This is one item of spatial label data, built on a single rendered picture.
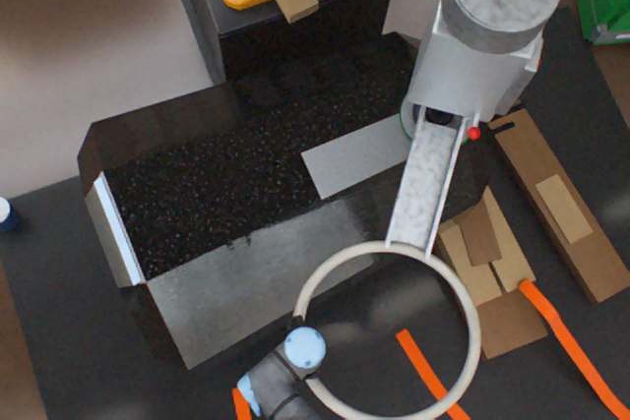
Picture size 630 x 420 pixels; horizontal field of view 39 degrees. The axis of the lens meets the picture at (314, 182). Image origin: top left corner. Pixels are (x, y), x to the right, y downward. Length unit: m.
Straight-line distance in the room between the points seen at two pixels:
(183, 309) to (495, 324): 1.22
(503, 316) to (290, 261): 0.99
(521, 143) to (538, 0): 1.69
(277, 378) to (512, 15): 0.92
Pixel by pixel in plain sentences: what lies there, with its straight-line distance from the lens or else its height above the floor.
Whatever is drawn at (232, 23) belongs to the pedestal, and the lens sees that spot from 2.82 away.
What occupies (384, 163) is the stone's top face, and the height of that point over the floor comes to 0.85.
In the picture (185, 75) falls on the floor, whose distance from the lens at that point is 3.56.
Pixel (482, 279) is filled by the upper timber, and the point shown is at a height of 0.20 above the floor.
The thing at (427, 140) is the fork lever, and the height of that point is 1.00.
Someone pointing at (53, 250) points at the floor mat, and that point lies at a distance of 3.44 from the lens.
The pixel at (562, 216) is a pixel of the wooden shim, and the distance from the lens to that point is 3.41.
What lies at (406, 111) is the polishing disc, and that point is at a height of 0.87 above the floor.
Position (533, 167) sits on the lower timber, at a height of 0.09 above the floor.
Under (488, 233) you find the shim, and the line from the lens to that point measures 3.21.
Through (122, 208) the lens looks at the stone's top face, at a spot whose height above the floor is 0.85.
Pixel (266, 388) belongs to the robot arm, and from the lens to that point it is 2.02.
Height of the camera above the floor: 3.29
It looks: 75 degrees down
